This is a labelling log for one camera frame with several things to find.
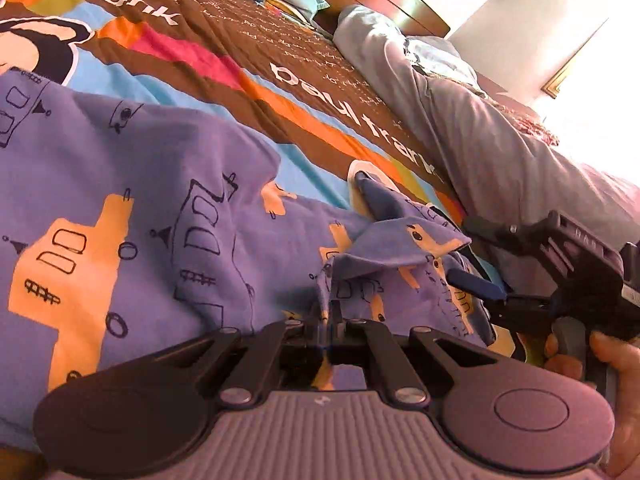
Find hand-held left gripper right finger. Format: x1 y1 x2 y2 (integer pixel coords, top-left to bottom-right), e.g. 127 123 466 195
330 316 501 407

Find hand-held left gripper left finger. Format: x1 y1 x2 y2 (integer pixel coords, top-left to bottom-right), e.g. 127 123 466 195
167 316 329 407

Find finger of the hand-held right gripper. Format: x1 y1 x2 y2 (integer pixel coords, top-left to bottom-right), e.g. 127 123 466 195
446 269 558 333
461 216 553 251

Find blue printed pants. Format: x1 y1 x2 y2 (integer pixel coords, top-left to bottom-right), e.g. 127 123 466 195
0 67 503 456

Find person's right hand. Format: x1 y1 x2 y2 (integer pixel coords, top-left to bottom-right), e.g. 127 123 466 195
542 332 640 480

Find grey duvet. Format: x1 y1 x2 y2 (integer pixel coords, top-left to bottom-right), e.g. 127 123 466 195
332 4 640 288

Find pink textured cloth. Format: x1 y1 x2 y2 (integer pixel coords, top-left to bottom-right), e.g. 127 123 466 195
487 92 563 148

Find colourful printed blanket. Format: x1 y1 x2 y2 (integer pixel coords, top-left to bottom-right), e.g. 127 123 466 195
0 0 506 291

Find framed wall picture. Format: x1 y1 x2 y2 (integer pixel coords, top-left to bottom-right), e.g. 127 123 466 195
541 67 569 100

